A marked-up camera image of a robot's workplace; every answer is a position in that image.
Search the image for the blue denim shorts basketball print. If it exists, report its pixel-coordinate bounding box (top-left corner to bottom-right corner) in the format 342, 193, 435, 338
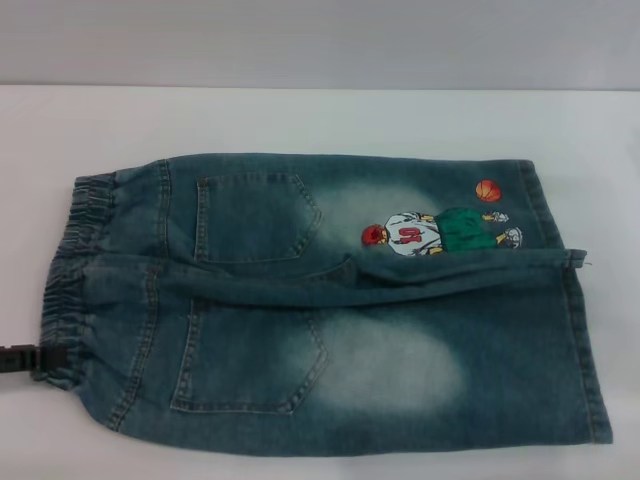
24, 157, 615, 447

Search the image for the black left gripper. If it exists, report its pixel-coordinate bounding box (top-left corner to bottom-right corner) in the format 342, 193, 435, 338
0, 341, 70, 392

